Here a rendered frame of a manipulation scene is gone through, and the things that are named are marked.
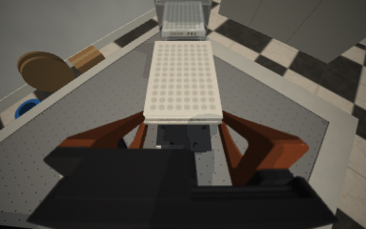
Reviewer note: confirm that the grey base plate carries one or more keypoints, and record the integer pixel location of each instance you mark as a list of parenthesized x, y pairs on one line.
[(119, 91)]

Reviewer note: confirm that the grey shelf rack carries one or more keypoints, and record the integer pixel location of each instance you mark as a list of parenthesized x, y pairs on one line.
[(206, 12)]

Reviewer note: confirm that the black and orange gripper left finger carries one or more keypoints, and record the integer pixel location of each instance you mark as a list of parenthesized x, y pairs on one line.
[(107, 136)]

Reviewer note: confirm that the white microplate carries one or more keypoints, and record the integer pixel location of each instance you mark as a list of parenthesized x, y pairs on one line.
[(182, 86)]

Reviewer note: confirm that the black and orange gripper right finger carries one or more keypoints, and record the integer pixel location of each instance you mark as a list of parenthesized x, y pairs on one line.
[(268, 148)]

